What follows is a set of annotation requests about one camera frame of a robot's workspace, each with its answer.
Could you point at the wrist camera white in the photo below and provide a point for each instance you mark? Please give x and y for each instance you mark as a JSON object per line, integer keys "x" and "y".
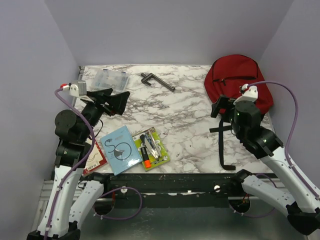
{"x": 248, "y": 93}
{"x": 76, "y": 89}

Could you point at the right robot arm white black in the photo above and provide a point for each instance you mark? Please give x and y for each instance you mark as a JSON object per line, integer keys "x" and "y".
{"x": 301, "y": 204}

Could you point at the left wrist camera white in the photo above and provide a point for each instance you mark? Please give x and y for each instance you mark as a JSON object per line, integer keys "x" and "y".
{"x": 76, "y": 89}

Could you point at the aluminium extrusion rail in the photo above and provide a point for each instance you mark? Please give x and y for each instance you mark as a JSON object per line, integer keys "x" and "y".
{"x": 46, "y": 190}

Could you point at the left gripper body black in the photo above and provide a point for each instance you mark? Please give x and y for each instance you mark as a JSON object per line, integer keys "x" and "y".
{"x": 99, "y": 106}

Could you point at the red book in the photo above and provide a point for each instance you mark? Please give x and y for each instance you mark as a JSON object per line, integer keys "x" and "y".
{"x": 95, "y": 161}

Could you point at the clear plastic organizer box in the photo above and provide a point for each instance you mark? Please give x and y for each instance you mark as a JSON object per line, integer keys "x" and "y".
{"x": 110, "y": 79}

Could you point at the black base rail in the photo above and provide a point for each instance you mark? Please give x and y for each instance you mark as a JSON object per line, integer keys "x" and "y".
{"x": 171, "y": 190}

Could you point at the green booklet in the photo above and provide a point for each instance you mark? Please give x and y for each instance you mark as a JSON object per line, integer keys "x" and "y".
{"x": 164, "y": 158}

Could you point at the light blue book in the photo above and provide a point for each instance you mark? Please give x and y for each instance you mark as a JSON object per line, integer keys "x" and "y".
{"x": 120, "y": 150}

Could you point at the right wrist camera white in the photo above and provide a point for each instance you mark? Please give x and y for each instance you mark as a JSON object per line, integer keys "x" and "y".
{"x": 248, "y": 93}

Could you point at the red backpack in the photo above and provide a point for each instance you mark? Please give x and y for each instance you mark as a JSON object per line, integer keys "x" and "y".
{"x": 226, "y": 77}

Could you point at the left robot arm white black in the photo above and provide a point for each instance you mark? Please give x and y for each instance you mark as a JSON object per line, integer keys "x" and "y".
{"x": 64, "y": 216}

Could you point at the silver folding knife tool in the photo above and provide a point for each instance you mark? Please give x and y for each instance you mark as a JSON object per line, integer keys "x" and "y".
{"x": 151, "y": 145}

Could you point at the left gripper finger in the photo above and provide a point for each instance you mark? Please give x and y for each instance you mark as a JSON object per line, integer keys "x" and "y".
{"x": 99, "y": 94}
{"x": 117, "y": 103}

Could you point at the black orange marker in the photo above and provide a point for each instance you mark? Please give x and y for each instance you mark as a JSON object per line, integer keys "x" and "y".
{"x": 144, "y": 153}

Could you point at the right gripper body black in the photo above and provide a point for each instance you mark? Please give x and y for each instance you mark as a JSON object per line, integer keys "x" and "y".
{"x": 227, "y": 103}

